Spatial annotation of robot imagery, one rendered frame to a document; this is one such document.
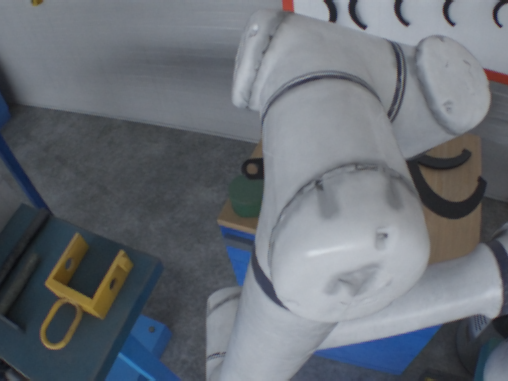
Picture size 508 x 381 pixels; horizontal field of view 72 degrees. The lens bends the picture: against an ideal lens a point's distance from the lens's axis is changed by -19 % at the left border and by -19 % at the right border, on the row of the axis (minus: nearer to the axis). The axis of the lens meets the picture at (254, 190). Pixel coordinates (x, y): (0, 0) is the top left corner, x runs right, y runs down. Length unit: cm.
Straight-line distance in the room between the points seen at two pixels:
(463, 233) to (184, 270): 148
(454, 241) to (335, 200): 95
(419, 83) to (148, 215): 222
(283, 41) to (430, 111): 13
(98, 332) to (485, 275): 79
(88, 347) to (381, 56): 80
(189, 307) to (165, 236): 47
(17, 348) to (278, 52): 89
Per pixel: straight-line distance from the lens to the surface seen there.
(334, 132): 22
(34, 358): 99
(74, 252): 101
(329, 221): 18
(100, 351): 91
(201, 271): 216
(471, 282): 76
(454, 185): 126
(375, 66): 32
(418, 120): 35
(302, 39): 30
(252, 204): 107
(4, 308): 107
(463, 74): 35
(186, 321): 205
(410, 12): 186
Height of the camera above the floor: 183
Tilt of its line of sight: 49 degrees down
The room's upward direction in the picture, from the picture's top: 9 degrees counter-clockwise
